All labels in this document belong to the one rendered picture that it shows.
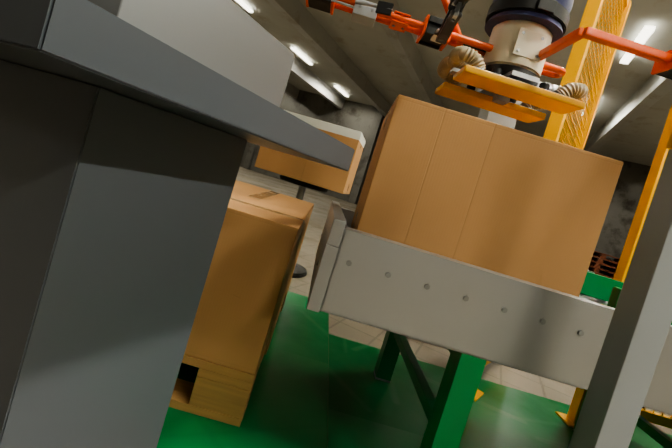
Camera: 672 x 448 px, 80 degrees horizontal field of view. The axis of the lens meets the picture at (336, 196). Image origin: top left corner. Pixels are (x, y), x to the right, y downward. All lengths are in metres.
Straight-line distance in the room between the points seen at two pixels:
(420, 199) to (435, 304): 0.27
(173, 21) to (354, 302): 0.66
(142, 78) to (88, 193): 0.19
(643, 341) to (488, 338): 0.28
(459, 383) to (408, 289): 0.24
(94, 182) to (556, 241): 1.03
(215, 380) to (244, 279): 0.27
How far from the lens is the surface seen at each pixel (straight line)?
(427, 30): 1.25
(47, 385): 0.57
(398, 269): 0.90
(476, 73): 1.16
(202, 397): 1.21
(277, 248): 1.04
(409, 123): 1.06
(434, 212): 1.06
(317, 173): 2.51
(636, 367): 0.94
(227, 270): 1.08
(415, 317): 0.94
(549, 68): 1.38
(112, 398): 0.65
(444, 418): 1.05
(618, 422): 0.96
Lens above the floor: 0.69
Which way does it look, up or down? 2 degrees down
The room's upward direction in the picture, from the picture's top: 17 degrees clockwise
